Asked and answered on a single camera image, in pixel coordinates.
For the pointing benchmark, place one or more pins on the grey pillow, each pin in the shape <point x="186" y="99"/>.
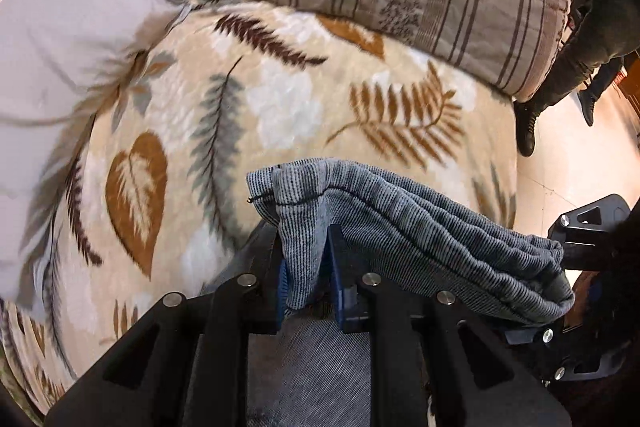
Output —
<point x="60" y="32"/>

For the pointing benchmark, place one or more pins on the grey denim pants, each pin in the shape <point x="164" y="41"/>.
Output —
<point x="425" y="232"/>

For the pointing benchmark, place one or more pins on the leaf print blanket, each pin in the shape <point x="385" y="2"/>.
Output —
<point x="280" y="107"/>

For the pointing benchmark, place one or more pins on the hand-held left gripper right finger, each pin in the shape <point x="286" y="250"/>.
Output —
<point x="335" y="267"/>

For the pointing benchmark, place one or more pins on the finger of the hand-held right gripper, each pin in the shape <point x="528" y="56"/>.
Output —
<point x="592" y="232"/>
<point x="585" y="357"/>

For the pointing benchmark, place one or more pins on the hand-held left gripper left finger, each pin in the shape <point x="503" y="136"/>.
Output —
<point x="282" y="277"/>

